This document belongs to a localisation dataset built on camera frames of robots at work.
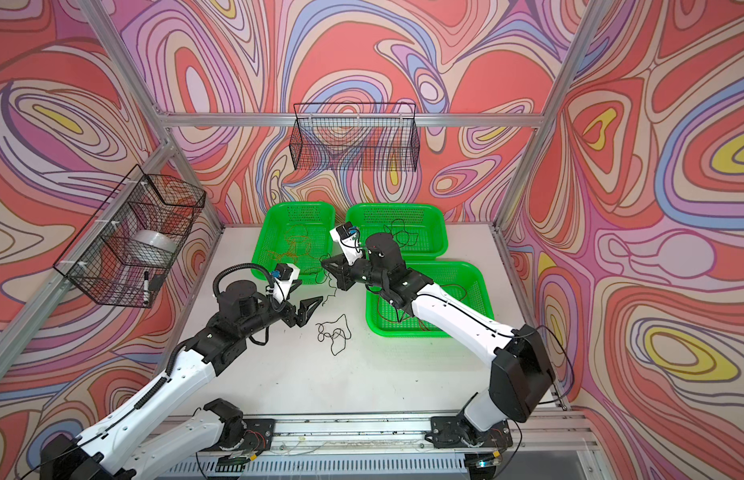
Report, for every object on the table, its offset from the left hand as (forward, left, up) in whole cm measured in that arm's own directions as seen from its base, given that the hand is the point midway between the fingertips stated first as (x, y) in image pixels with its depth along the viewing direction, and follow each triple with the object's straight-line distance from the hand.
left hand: (312, 288), depth 74 cm
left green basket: (+47, +8, -20) cm, 51 cm away
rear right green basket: (+42, -34, -22) cm, 59 cm away
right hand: (+3, -4, +4) cm, 6 cm away
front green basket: (+13, -44, -15) cm, 48 cm away
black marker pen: (-3, +40, +1) cm, 40 cm away
